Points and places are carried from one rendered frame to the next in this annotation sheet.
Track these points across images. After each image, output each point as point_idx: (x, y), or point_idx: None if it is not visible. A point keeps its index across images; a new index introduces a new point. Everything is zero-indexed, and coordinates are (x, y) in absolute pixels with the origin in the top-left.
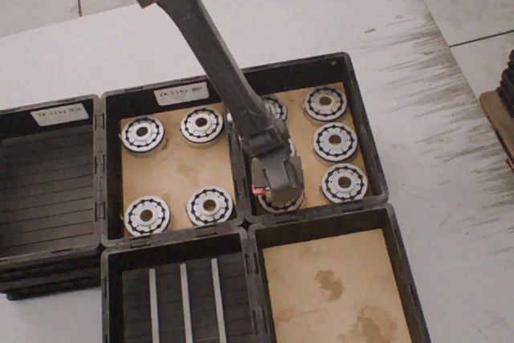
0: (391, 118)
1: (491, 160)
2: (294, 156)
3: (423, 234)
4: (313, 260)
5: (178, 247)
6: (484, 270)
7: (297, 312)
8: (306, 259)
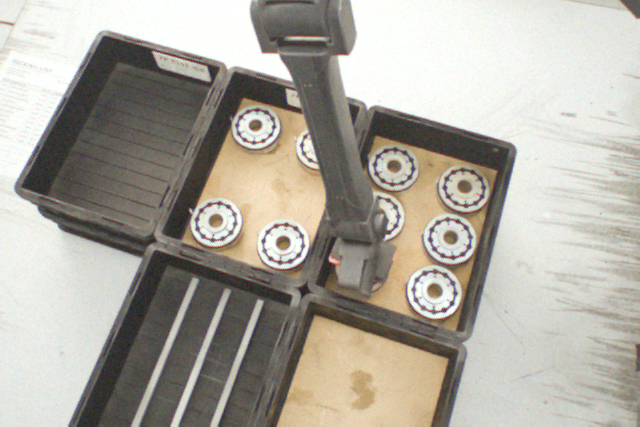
0: (534, 230)
1: (619, 335)
2: (390, 243)
3: (497, 377)
4: (359, 355)
5: (227, 275)
6: None
7: (314, 400)
8: (352, 350)
